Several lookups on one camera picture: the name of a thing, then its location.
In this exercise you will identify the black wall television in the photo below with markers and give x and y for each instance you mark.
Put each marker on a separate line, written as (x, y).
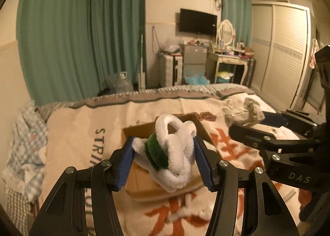
(198, 22)

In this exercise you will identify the white upright pole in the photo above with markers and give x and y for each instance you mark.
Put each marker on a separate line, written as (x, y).
(141, 65)

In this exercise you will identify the wide green curtain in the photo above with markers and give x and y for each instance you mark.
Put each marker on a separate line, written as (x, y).
(72, 37)

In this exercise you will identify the waste bin with yellow bag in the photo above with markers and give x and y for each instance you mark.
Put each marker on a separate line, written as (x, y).
(223, 77)

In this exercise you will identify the narrow green curtain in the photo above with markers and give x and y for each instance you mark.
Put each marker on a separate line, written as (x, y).
(236, 11)

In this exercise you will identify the grey striped bed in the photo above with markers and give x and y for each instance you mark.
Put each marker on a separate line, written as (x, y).
(154, 93)

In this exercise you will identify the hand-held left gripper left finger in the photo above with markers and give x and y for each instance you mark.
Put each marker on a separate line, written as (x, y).
(125, 163)

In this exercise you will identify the white dressing table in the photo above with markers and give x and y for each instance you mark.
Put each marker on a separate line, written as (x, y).
(228, 60)

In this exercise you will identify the white oval mirror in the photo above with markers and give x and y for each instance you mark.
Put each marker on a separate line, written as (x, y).
(226, 32)

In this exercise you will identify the cream printed blanket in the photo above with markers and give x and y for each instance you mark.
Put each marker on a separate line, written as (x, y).
(85, 135)

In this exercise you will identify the clear plastic bag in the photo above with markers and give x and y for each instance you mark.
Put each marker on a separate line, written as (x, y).
(169, 45)

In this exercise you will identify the blue plastic bag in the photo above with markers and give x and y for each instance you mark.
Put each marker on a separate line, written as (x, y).
(196, 80)

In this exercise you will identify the white louvred wardrobe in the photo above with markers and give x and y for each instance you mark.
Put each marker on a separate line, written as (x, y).
(282, 52)

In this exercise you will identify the white suitcase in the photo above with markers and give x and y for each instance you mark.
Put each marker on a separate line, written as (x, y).
(169, 70)

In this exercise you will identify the hanging pink white cloth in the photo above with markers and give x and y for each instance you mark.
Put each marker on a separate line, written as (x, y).
(313, 54)

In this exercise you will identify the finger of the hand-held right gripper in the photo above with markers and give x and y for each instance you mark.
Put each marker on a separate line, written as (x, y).
(254, 138)
(273, 119)

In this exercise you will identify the grey white plush toy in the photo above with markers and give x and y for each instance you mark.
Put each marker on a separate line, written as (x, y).
(243, 112)

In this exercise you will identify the white and green plush toy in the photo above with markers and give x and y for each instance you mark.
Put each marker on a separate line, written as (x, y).
(171, 152)

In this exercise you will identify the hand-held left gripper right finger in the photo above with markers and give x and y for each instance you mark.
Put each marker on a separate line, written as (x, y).
(203, 163)

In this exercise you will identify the brown cardboard box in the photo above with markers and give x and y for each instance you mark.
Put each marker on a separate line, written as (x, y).
(144, 176)

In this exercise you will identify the blue checked cloth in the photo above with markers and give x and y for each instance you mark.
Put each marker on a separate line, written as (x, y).
(27, 148)

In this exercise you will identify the clear water jug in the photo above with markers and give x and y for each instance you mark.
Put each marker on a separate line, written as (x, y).
(120, 83)

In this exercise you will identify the grey mini fridge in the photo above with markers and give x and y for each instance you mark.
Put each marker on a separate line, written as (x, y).
(193, 59)

